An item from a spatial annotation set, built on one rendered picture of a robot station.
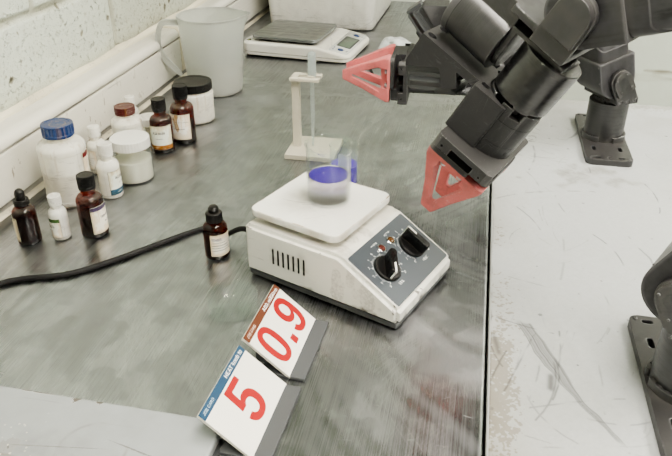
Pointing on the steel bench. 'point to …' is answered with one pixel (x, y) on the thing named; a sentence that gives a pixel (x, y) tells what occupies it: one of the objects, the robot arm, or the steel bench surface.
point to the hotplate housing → (331, 268)
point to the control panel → (420, 267)
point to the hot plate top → (339, 217)
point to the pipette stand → (298, 115)
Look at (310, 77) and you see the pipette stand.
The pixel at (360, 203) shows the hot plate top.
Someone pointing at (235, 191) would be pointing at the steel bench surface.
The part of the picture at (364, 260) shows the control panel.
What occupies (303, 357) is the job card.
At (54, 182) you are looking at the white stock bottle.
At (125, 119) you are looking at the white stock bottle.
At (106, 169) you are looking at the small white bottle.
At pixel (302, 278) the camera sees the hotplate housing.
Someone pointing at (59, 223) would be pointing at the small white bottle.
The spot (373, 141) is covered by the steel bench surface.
